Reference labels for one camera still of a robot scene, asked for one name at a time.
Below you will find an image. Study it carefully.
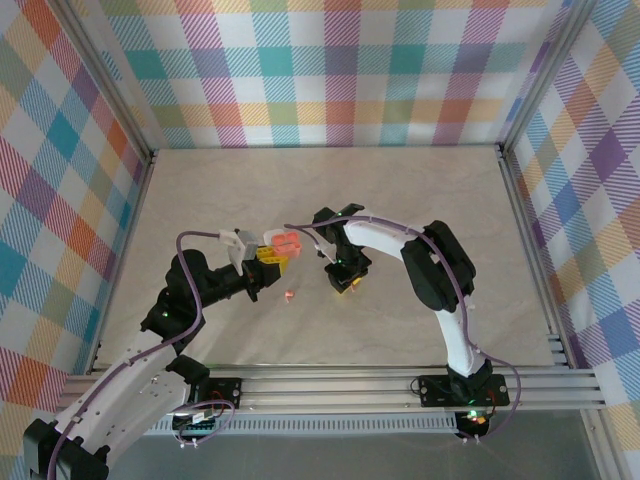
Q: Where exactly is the coral earbud charging case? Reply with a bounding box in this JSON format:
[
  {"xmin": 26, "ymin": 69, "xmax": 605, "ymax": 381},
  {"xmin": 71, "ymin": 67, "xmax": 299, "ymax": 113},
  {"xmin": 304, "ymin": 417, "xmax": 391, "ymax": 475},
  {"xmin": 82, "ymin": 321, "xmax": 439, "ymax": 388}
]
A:
[{"xmin": 271, "ymin": 231, "xmax": 305, "ymax": 260}]

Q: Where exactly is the green controller board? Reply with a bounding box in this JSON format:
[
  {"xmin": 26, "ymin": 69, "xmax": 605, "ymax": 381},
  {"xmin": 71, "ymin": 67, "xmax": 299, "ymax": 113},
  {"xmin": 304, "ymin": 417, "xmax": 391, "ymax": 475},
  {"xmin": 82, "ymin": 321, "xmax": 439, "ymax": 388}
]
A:
[{"xmin": 172, "ymin": 407, "xmax": 224, "ymax": 436}]

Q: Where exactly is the small lit controller board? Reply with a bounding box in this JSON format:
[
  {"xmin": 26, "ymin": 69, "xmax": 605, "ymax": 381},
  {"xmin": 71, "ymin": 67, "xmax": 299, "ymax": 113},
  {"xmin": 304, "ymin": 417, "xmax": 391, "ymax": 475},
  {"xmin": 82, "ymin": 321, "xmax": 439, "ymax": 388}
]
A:
[{"xmin": 457, "ymin": 407, "xmax": 491, "ymax": 437}]

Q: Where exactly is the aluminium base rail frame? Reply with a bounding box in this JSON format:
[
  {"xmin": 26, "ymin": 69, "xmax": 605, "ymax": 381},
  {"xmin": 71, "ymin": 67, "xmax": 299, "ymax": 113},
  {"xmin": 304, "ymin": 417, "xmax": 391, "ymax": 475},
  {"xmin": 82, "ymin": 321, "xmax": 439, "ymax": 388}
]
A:
[{"xmin": 62, "ymin": 363, "xmax": 606, "ymax": 414}]

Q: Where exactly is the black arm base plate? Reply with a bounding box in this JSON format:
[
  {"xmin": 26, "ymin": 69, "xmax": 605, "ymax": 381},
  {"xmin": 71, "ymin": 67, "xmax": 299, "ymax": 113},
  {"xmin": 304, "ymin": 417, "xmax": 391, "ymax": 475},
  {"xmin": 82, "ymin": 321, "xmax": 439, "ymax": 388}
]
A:
[
  {"xmin": 208, "ymin": 377, "xmax": 245, "ymax": 410},
  {"xmin": 417, "ymin": 374, "xmax": 511, "ymax": 407}
]

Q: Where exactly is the aluminium side rail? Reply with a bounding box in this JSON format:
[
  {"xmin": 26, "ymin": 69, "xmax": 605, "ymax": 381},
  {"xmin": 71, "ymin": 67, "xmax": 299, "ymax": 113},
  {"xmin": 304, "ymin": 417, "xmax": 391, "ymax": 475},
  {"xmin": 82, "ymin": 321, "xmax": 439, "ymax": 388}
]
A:
[
  {"xmin": 87, "ymin": 149, "xmax": 157, "ymax": 375},
  {"xmin": 497, "ymin": 143, "xmax": 576, "ymax": 371}
]

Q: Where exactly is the grey slotted cable duct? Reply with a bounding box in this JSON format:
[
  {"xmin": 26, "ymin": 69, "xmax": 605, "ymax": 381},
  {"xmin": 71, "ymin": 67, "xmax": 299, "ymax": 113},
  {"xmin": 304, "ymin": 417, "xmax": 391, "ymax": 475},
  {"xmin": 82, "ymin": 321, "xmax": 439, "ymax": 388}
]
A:
[{"xmin": 149, "ymin": 417, "xmax": 459, "ymax": 437}]

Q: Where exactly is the aluminium frame post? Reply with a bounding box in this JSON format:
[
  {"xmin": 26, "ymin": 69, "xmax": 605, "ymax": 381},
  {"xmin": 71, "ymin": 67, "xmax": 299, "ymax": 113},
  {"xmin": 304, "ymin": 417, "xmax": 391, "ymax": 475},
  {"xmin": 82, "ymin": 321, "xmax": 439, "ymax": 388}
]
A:
[
  {"xmin": 49, "ymin": 0, "xmax": 157, "ymax": 162},
  {"xmin": 498, "ymin": 0, "xmax": 601, "ymax": 154}
]

